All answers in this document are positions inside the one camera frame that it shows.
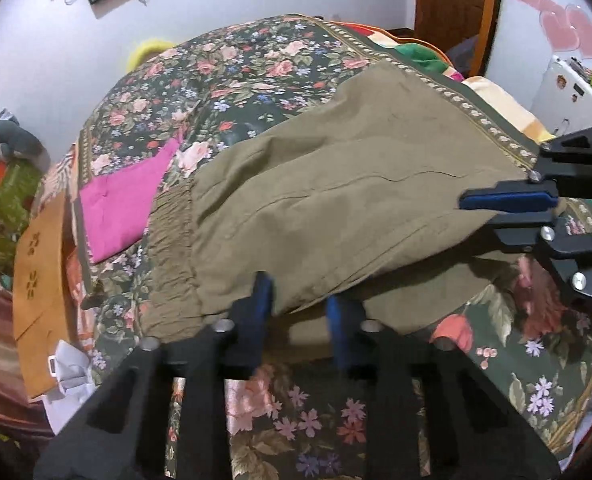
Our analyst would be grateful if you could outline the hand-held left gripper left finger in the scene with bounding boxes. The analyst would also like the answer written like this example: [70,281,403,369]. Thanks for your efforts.
[33,272,277,480]

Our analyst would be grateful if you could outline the olive green pants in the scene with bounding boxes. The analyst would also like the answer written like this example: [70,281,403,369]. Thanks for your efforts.
[143,60,559,347]

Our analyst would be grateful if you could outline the pink heart wall decoration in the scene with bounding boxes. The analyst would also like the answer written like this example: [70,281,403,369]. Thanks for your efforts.
[505,0,592,52]

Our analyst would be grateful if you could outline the pink cloth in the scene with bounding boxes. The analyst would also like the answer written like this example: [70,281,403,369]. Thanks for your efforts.
[80,137,183,264]

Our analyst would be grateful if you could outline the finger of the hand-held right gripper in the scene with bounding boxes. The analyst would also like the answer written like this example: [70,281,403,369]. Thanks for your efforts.
[457,124,592,213]
[485,195,592,322]

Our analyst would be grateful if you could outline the green patterned cloth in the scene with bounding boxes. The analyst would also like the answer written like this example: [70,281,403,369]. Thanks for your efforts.
[0,160,44,277]

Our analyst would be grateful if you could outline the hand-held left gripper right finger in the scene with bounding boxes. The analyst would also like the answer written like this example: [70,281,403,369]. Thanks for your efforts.
[326,295,563,480]

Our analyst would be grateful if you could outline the floral bed blanket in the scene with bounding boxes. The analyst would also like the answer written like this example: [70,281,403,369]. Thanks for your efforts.
[73,14,592,480]

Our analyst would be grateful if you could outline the wooden door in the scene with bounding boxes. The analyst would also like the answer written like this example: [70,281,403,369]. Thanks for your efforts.
[415,0,506,79]

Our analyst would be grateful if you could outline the colourful striped blanket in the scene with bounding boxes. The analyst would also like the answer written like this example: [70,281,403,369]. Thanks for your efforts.
[326,20,557,142]

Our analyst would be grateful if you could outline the white appliance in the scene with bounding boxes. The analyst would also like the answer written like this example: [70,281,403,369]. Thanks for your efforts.
[530,54,592,137]

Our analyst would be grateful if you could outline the yellow pillow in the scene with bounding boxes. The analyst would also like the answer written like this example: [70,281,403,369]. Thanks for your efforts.
[126,37,177,74]

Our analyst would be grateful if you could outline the orange-brown cloth with flower cutouts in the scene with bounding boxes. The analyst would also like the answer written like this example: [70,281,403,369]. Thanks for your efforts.
[13,194,77,402]

